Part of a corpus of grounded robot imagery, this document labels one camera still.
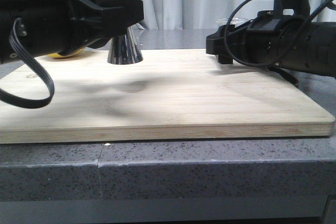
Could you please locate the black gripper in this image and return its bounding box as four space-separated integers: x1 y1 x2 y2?
206 10 291 65
1 0 144 64

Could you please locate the glass measuring beaker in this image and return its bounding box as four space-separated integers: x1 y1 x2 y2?
216 17 248 27

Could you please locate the steel double jigger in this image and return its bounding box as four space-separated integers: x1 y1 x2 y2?
107 27 143 65

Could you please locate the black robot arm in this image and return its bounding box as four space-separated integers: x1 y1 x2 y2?
206 11 335 77

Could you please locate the wooden cutting board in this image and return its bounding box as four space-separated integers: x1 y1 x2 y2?
1 49 335 144

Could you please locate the yellow lemon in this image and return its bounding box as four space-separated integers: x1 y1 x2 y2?
47 47 85 59

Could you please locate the black board strap handle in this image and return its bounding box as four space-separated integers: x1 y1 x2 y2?
267 67 299 88

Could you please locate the black round cable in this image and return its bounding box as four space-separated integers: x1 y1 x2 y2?
223 0 336 67

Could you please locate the black flat ribbon cable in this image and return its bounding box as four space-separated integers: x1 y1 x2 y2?
0 17 55 109

